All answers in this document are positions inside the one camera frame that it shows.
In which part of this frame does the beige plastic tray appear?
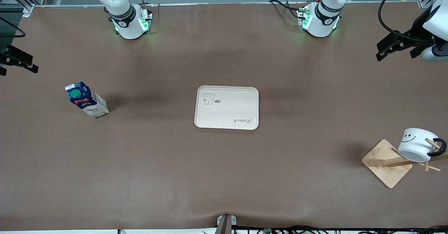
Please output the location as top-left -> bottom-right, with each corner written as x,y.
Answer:
194,85 -> 260,130

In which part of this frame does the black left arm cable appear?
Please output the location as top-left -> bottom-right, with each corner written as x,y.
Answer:
378,0 -> 426,43

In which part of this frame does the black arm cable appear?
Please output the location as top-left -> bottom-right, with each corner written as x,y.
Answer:
378,0 -> 426,43
0,17 -> 27,39

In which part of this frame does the blue white milk carton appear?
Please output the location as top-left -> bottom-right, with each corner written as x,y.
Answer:
64,81 -> 110,119

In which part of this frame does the brown table mat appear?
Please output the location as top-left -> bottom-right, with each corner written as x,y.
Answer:
0,2 -> 448,231

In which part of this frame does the white smiley cup black handle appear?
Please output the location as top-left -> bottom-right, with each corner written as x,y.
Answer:
398,128 -> 448,164

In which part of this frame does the wooden cup rack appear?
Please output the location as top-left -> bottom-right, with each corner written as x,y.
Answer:
361,139 -> 448,189

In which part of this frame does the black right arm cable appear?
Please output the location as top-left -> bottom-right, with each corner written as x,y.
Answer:
0,17 -> 27,39

